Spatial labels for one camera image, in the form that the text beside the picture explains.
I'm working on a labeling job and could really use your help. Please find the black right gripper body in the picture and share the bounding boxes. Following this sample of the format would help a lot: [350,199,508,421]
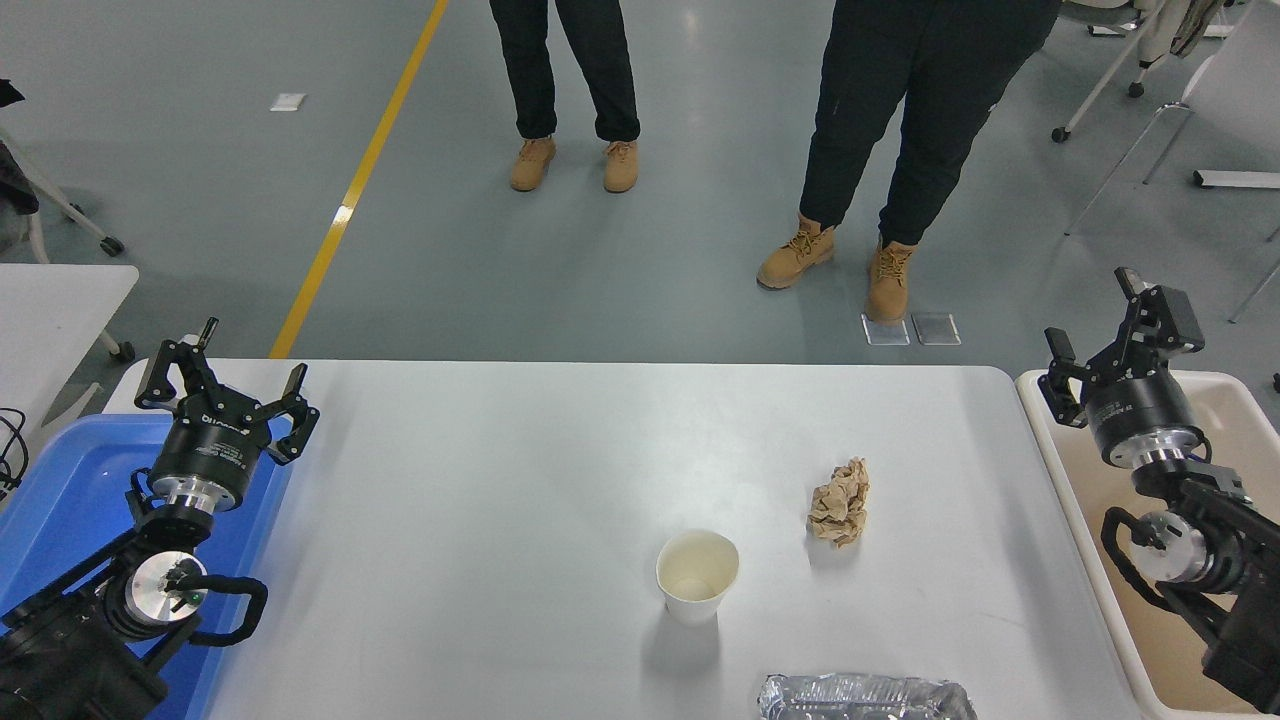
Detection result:
[1083,362,1203,464]

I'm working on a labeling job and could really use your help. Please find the white wheeled stand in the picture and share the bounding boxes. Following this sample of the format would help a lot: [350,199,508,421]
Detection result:
[0,125,126,263]

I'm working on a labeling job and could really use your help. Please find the silver foil tray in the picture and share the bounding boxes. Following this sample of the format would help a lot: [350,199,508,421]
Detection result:
[757,672,981,720]

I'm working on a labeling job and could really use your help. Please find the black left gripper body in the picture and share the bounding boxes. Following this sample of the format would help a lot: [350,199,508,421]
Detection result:
[150,402,274,497]

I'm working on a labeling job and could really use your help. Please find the black cable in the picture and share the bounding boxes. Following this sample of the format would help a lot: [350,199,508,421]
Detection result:
[0,407,29,501]

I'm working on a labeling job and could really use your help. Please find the white wheeled rack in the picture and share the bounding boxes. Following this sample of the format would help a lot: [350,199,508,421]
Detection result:
[1050,0,1181,143]

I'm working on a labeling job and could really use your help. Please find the white chair chrome legs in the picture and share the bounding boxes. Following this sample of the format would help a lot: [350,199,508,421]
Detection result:
[1063,0,1280,237]

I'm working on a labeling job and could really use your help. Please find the beige hanging garment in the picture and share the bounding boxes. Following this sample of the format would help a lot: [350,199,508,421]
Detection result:
[1135,0,1229,59]

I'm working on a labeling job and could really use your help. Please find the white paper cup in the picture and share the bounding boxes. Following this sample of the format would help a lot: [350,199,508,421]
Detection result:
[656,529,741,627]

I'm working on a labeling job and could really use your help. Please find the person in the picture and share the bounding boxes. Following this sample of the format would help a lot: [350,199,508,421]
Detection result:
[757,0,1063,323]
[488,0,641,194]

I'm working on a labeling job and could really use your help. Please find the large pale bin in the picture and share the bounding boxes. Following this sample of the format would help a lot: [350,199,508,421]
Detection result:
[1015,368,1280,720]

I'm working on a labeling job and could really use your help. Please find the crumpled tan paper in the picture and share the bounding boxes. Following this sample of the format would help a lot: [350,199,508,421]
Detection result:
[807,457,871,550]

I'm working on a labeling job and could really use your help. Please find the blue plastic tray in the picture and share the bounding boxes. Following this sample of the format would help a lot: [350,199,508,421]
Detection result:
[0,413,296,720]

